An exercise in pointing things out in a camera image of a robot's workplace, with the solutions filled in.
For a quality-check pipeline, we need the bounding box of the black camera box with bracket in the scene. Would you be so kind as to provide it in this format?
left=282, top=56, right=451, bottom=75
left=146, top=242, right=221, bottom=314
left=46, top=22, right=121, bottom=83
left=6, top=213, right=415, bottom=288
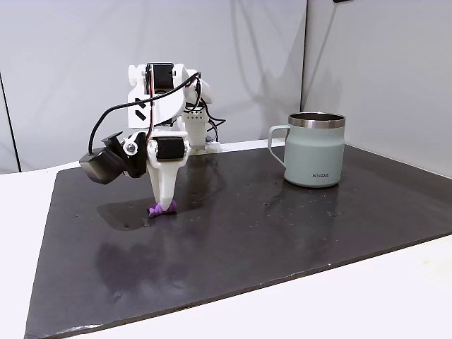
left=78, top=131, right=148, bottom=186

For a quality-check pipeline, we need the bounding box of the purple ribbed pen grip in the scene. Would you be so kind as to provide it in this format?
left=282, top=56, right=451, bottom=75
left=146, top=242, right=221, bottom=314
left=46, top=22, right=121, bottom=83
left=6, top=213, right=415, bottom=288
left=146, top=199, right=179, bottom=218

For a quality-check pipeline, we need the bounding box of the thin black vertical wall strip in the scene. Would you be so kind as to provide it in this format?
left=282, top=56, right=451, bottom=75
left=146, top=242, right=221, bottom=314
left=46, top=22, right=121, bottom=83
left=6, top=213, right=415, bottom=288
left=0, top=71, right=23, bottom=174

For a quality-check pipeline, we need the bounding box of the large black table mat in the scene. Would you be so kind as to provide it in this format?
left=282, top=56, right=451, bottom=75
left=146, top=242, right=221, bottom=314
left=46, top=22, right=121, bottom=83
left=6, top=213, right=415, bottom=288
left=23, top=143, right=452, bottom=339

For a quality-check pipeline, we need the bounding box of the pale green steel-rimmed mug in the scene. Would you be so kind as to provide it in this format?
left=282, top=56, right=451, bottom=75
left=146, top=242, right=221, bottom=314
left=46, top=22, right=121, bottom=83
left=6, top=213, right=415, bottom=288
left=267, top=112, right=347, bottom=189

